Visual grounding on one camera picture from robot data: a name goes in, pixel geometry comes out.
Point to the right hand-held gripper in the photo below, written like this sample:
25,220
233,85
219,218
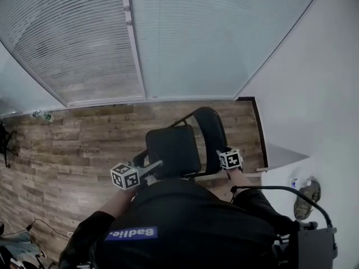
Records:
231,160

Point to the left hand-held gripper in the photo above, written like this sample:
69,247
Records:
124,176

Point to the black folding chair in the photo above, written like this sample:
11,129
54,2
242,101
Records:
174,147

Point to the person's right forearm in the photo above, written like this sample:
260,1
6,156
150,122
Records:
241,179

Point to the person's left forearm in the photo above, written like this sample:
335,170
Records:
120,200

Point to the dark wooden baseboard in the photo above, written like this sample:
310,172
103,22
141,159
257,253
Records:
259,127

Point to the person's black shirt torso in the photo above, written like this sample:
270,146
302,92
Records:
185,223

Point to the small blue white bottle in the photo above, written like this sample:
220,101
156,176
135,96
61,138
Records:
294,182

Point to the camouflage cloth bag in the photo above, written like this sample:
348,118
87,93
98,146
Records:
305,200

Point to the wide white window blind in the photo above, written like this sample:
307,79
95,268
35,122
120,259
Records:
221,38

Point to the clear plastic water bottle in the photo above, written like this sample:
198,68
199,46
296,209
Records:
45,116

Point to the narrow white window blind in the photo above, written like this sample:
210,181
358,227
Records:
73,43

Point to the black tripod stand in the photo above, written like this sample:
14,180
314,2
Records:
4,141

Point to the grey cloth bundle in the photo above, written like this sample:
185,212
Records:
19,248

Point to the white window frame post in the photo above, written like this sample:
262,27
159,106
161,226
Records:
134,41

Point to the grey metal chest mount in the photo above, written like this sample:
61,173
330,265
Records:
317,248

